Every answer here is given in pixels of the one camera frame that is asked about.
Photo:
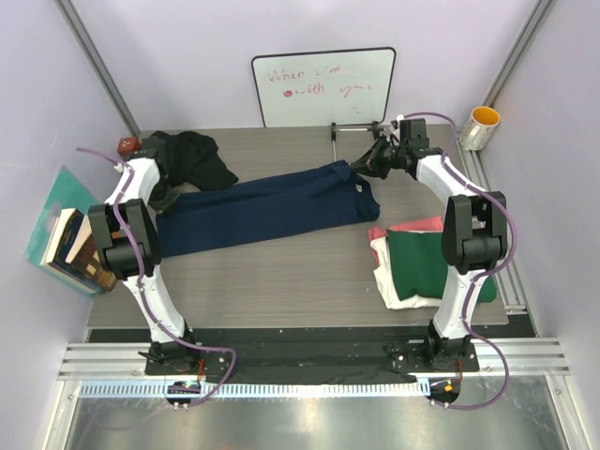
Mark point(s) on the black t shirt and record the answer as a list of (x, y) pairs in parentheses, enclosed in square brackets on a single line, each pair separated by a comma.
[(192, 158)]

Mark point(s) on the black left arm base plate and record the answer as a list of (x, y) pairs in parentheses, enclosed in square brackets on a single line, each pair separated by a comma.
[(197, 363)]

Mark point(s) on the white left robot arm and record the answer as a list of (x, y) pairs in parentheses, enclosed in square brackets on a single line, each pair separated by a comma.
[(128, 246)]

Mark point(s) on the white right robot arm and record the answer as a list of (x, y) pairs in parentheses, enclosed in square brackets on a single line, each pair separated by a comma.
[(474, 234)]

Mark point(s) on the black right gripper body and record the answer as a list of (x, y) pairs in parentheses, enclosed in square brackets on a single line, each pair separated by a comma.
[(397, 156)]

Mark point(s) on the small red cube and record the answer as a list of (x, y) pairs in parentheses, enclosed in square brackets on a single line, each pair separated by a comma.
[(127, 146)]

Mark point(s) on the black wire stand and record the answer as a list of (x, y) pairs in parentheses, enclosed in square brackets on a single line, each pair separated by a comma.
[(375, 128)]

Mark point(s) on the navy blue t shirt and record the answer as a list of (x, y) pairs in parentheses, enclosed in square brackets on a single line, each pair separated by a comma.
[(266, 209)]

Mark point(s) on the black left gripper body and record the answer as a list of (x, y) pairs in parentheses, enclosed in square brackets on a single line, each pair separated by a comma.
[(163, 197)]

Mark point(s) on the small whiteboard with red writing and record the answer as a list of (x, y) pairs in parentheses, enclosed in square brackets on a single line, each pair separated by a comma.
[(318, 89)]

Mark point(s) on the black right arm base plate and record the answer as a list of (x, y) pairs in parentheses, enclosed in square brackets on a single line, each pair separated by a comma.
[(411, 356)]

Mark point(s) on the white perforated cable tray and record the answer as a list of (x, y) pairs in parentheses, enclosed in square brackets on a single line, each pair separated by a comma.
[(170, 389)]

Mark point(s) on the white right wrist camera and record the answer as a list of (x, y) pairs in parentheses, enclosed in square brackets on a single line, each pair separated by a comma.
[(396, 132)]

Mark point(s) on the white mug yellow inside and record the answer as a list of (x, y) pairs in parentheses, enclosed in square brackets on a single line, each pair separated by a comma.
[(479, 128)]

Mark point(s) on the folded pink t shirt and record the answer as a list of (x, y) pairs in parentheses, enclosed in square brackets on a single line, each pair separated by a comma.
[(428, 224)]

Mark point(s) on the brown cover paperback book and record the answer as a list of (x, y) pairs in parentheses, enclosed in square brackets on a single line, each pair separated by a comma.
[(83, 257)]

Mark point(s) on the folded white t shirt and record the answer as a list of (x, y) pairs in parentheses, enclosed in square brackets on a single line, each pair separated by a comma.
[(385, 283)]

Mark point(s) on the dark blue paperback book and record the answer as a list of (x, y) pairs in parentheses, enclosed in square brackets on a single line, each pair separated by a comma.
[(60, 242)]

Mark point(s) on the teal plastic folder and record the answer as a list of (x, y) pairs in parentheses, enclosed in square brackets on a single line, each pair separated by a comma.
[(67, 191)]

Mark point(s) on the folded green t shirt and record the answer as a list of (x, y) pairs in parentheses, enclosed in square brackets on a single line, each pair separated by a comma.
[(417, 264)]

